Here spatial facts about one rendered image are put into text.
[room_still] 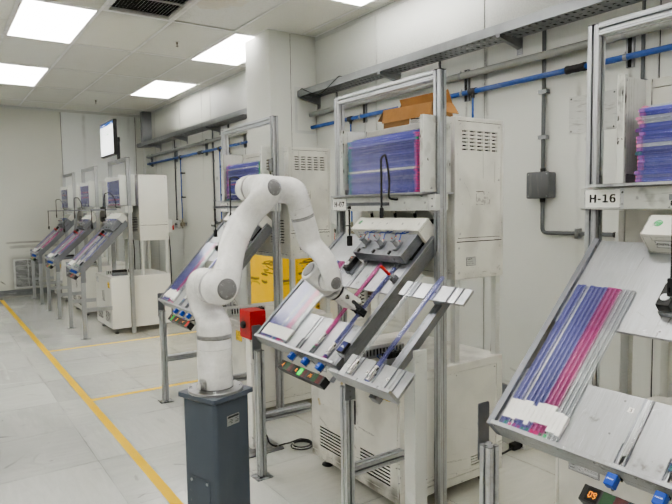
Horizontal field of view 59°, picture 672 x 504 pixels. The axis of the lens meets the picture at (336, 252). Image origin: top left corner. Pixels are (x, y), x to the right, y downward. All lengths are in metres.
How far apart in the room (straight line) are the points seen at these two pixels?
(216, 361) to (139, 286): 4.83
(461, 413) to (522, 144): 1.97
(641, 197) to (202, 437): 1.60
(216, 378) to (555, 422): 1.09
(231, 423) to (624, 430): 1.23
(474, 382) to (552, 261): 1.35
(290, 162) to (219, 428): 2.14
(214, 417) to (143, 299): 4.88
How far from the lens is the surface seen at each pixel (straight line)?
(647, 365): 3.76
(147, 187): 6.87
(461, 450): 2.93
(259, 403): 3.02
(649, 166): 1.96
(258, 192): 2.08
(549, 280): 4.02
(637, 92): 2.11
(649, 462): 1.59
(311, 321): 2.69
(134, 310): 6.86
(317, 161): 3.96
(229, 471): 2.21
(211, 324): 2.07
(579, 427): 1.68
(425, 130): 2.55
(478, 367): 2.89
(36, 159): 10.81
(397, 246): 2.57
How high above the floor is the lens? 1.33
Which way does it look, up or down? 4 degrees down
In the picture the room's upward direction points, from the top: 1 degrees counter-clockwise
